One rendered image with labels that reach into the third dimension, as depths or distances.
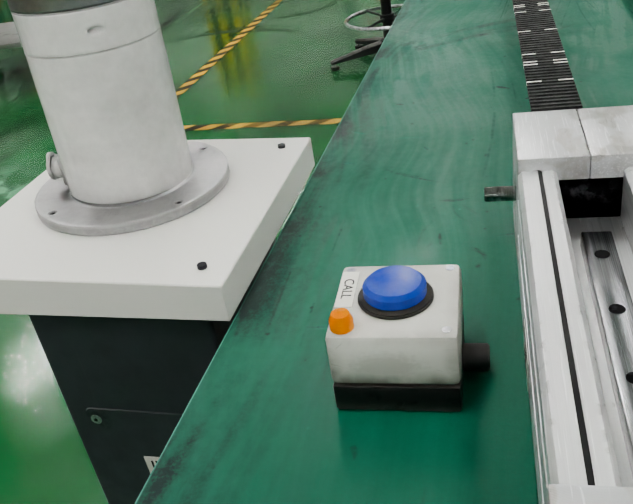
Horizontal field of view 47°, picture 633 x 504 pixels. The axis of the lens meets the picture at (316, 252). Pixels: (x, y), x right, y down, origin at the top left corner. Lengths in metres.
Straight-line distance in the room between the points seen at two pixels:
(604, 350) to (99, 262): 0.40
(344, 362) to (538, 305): 0.12
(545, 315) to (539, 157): 0.18
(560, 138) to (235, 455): 0.33
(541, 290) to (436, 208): 0.28
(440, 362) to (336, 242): 0.24
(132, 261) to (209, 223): 0.08
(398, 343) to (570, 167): 0.20
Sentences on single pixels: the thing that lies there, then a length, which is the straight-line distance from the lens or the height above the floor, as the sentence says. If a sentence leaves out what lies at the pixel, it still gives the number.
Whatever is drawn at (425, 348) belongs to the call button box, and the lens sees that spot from 0.44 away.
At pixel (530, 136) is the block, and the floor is 0.87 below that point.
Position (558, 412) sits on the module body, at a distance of 0.35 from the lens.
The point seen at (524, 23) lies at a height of 0.81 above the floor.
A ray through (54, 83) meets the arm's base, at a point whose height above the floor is 0.94.
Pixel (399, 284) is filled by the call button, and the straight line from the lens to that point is 0.46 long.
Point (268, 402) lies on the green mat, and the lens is 0.50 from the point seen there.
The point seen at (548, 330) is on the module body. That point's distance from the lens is 0.40.
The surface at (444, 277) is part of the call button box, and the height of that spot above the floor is 0.84.
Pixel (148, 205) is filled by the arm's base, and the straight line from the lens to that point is 0.69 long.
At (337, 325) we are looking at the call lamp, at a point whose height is 0.85.
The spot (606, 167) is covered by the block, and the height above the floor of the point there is 0.86.
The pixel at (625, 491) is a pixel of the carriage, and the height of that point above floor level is 0.90.
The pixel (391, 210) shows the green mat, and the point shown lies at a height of 0.78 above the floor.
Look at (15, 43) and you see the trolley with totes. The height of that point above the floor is 0.26.
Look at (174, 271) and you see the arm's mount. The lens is 0.59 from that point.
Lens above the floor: 1.11
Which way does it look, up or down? 31 degrees down
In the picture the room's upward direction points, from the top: 10 degrees counter-clockwise
